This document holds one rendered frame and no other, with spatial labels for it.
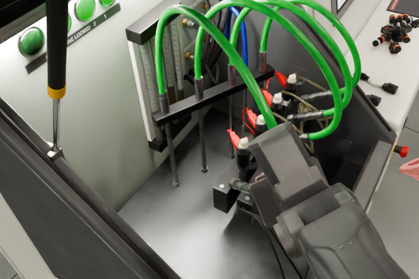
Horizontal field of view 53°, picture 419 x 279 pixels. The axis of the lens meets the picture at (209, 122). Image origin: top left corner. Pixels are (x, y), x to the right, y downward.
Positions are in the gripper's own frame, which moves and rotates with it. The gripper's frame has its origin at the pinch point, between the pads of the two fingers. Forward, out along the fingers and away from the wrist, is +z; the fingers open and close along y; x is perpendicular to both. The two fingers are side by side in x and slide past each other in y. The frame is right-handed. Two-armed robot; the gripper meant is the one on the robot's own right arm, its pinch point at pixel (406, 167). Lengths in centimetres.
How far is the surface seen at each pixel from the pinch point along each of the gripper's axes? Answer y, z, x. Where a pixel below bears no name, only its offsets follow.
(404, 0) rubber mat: 15, 47, -88
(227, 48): 30.8, 2.6, 16.8
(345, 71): 16.0, 11.5, -10.5
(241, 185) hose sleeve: 8.6, 19.0, 17.5
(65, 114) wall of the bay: 36, 35, 34
